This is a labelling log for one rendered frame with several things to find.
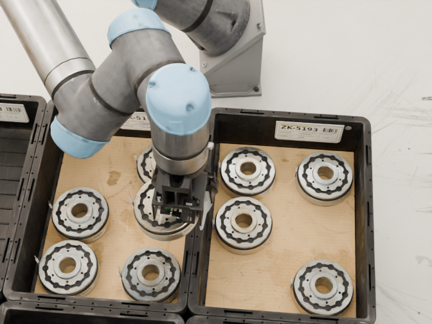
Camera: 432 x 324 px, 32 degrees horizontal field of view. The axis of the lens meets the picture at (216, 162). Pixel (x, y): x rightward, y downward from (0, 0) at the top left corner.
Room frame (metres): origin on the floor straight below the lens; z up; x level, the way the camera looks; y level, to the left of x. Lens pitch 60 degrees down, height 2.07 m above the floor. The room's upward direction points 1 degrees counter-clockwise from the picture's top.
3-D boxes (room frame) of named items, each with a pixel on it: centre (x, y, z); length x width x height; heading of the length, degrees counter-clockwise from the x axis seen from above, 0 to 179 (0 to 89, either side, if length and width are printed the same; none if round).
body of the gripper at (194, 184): (0.51, 0.05, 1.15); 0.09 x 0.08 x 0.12; 171
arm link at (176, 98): (0.52, 0.05, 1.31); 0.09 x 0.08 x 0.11; 25
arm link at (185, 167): (0.52, 0.04, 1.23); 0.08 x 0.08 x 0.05
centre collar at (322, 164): (0.68, -0.20, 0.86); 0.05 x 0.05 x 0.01
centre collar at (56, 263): (0.51, 0.26, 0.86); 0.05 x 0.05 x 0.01
